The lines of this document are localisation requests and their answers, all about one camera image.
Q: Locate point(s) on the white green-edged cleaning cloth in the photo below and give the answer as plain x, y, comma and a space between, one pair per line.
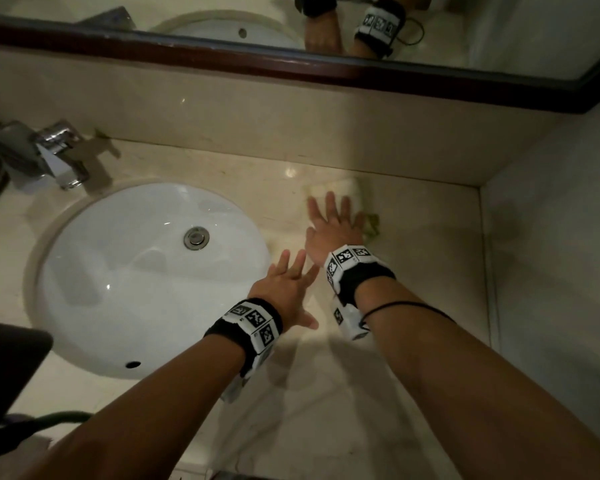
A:
350, 187

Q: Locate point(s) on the person's right forearm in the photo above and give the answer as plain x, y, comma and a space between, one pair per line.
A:
480, 394

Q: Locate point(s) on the chrome faucet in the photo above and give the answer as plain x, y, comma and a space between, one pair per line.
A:
35, 154

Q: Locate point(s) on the black device box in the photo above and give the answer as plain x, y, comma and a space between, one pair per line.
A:
10, 374

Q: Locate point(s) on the chrome sink drain stopper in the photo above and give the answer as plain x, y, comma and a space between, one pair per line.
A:
196, 238

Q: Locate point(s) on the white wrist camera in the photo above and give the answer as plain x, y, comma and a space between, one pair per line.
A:
240, 379
347, 322

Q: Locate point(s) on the white oval sink basin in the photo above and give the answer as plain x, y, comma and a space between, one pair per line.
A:
130, 294

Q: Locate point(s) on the black left wristband with markers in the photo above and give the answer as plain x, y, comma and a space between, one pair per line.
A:
235, 329

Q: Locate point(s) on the black right wristband with markers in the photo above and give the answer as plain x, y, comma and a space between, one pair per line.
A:
360, 274

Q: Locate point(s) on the person's left forearm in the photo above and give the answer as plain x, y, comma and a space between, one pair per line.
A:
145, 424

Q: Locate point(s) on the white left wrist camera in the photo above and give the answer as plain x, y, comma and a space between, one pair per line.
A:
240, 379

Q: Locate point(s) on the black wristband with markers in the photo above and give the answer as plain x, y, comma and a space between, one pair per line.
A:
360, 274
235, 329

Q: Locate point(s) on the person's right hand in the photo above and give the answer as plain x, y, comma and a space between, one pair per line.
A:
335, 234

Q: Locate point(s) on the person's left hand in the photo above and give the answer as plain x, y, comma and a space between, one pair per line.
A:
285, 294

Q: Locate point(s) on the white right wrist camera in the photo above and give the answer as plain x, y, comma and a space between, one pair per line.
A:
347, 322

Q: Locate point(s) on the dark wooden framed mirror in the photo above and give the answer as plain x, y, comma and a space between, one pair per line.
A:
430, 79

